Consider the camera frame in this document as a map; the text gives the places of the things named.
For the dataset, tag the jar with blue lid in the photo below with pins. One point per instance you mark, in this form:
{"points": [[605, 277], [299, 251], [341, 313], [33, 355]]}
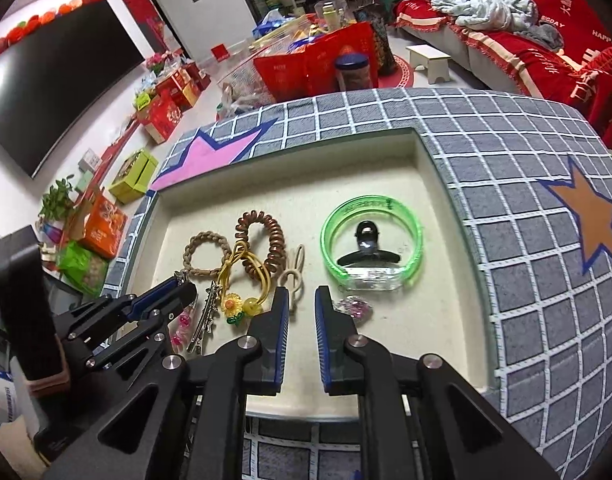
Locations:
{"points": [[355, 75]]}

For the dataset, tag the clear plastic bag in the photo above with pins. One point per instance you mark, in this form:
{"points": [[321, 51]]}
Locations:
{"points": [[246, 80]]}

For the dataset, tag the pink flower bouquet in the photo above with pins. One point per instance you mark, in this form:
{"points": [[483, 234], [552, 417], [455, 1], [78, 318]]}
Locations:
{"points": [[157, 62]]}

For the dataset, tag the yellow-green cardboard box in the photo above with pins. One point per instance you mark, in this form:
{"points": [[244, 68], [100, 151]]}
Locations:
{"points": [[133, 177]]}

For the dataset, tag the red covered sofa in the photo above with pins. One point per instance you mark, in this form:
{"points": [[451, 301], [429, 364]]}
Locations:
{"points": [[536, 65]]}

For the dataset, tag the light blue blanket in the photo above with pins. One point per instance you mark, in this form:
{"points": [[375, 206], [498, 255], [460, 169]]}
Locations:
{"points": [[491, 10]]}

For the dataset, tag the white wall socket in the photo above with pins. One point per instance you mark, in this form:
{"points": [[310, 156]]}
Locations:
{"points": [[89, 159]]}

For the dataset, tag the white stool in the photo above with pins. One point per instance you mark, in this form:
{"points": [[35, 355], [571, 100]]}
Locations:
{"points": [[431, 60]]}

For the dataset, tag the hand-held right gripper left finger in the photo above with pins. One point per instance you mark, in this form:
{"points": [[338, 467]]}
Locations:
{"points": [[278, 340]]}

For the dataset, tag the red gift box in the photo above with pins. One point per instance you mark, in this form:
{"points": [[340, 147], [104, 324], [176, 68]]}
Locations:
{"points": [[161, 117]]}

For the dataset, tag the pink beaded hair clip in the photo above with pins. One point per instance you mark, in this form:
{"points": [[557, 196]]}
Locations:
{"points": [[178, 340]]}

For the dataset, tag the row of colourful balls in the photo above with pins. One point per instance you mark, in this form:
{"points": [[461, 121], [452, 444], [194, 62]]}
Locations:
{"points": [[51, 15]]}

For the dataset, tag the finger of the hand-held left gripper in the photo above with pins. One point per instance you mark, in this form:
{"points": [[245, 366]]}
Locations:
{"points": [[126, 350], [161, 296]]}

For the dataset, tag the green potted plant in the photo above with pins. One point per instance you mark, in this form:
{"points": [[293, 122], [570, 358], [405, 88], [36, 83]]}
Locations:
{"points": [[58, 200]]}

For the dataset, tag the orange cardboard box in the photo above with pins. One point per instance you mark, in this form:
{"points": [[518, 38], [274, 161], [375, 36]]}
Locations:
{"points": [[106, 227]]}

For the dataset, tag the silver alligator hair clip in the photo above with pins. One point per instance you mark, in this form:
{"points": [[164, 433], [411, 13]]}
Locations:
{"points": [[206, 320]]}

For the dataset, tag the stack of red boxes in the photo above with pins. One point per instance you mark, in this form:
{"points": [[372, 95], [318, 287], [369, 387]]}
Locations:
{"points": [[183, 85]]}

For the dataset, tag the red round rug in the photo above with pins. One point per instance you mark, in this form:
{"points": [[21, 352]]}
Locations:
{"points": [[401, 77]]}

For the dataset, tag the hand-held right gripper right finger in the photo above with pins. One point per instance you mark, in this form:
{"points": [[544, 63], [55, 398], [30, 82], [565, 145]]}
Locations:
{"points": [[322, 340]]}

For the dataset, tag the green snack bag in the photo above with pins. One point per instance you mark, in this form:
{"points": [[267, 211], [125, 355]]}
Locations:
{"points": [[83, 270]]}

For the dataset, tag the pink crystal hair clip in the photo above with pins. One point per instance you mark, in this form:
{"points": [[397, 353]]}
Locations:
{"points": [[353, 307]]}

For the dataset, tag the dark patterned bag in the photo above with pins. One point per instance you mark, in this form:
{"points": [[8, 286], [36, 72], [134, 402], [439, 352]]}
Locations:
{"points": [[378, 40]]}

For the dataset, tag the black claw hair clip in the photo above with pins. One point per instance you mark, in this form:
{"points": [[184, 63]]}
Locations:
{"points": [[368, 250]]}

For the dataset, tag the green thermos bottle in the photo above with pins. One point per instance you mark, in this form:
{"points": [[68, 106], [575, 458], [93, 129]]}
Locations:
{"points": [[331, 17]]}

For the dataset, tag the black television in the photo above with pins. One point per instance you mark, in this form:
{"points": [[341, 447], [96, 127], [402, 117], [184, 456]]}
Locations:
{"points": [[61, 85]]}

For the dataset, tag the red shopping bag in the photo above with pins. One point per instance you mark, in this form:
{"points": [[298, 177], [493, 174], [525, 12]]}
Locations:
{"points": [[296, 70]]}

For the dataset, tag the white and blue carton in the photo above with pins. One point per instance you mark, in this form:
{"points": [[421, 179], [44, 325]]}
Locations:
{"points": [[1, 400]]}

